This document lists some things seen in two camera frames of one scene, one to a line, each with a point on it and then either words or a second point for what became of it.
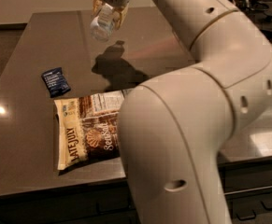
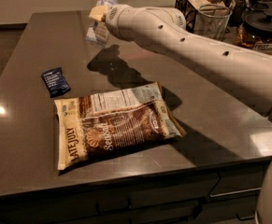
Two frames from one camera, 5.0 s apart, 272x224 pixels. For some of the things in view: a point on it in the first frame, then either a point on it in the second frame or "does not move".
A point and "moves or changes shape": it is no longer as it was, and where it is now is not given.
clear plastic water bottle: [101, 26] moves or changes shape
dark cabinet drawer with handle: [252, 176] does not move
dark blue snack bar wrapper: [56, 82] does not move
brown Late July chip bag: [88, 129] does not move
